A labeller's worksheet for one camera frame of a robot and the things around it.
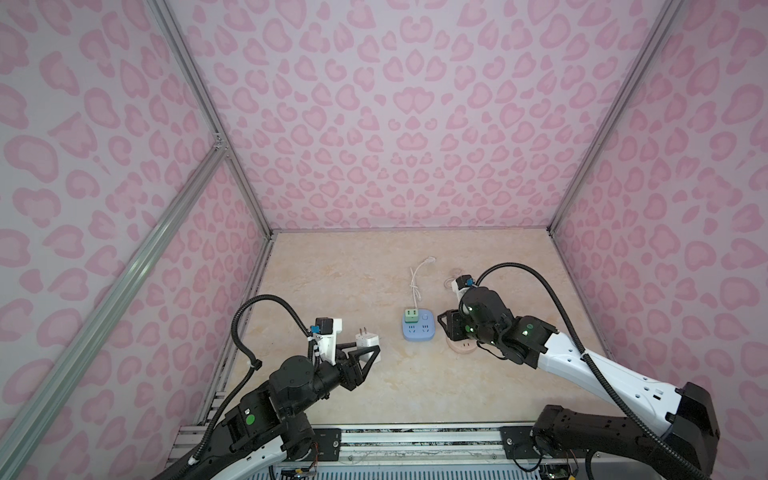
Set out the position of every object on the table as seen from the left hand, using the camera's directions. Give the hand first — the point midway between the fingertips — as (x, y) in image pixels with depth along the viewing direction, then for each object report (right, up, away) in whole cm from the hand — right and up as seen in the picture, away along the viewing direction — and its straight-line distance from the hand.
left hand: (378, 352), depth 64 cm
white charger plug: (-3, +3, 0) cm, 4 cm away
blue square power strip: (+12, -2, +26) cm, 29 cm away
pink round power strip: (+23, -6, +24) cm, 34 cm away
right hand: (+15, +5, +12) cm, 20 cm away
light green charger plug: (+8, +3, +24) cm, 26 cm away
